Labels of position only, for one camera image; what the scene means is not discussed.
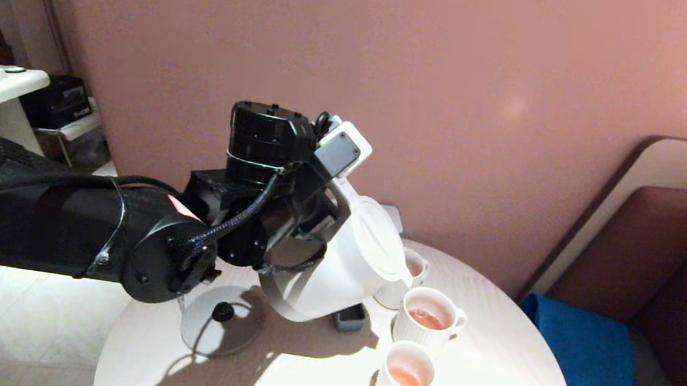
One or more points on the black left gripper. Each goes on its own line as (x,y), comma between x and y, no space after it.
(309,208)

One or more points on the white electric kettle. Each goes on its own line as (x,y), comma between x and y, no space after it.
(347,272)

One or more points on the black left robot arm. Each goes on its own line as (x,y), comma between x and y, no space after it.
(51,223)

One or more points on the grey-blue tissue box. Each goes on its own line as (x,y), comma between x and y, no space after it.
(396,219)

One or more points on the blue rectangular tray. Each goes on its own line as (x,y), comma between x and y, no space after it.
(353,319)

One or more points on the white ribbed mug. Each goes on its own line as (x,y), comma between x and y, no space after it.
(419,268)
(417,340)

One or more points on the grey round kettle base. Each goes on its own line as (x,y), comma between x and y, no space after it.
(221,335)

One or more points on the metal folding rack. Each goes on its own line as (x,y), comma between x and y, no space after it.
(79,128)

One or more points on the black box appliance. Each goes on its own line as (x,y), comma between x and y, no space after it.
(59,104)

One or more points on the blue fabric bag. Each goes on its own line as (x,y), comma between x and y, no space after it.
(586,354)

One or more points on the small dark round disc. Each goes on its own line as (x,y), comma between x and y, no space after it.
(14,69)

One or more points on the white leaning board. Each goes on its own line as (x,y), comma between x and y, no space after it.
(668,164)

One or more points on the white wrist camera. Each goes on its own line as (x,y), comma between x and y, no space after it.
(342,150)

